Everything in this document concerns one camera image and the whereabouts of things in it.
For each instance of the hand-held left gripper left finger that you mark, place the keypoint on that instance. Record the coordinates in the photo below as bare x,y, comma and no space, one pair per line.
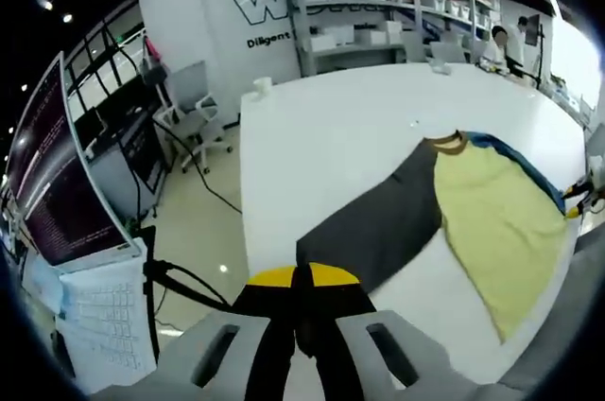
165,372

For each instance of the grey metal shelf rack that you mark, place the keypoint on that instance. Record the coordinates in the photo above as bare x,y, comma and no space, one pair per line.
297,18

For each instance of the black tripod stand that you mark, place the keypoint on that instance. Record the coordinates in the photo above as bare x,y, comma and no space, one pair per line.
533,32

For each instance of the dark upright display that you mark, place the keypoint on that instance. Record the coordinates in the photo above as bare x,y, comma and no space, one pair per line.
142,155

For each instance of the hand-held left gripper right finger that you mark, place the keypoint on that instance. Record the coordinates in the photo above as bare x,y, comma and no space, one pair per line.
340,306

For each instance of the black desk monitor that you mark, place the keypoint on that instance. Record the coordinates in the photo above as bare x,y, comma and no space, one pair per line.
90,131

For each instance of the light blue face mask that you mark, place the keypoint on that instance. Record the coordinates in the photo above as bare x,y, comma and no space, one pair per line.
42,283

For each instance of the pink hanging cloth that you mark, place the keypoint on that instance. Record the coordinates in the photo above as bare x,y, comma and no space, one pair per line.
152,47

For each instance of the grey hanging bag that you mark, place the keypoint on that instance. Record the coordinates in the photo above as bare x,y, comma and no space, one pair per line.
153,72

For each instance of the white paper cup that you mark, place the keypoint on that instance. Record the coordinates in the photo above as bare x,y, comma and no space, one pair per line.
262,86

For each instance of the white office chair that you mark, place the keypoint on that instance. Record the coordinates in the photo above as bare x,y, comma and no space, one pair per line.
196,124

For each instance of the yellow blue black garment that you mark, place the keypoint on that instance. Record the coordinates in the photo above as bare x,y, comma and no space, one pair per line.
496,212

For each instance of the white keyboard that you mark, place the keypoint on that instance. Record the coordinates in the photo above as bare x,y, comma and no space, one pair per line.
104,316

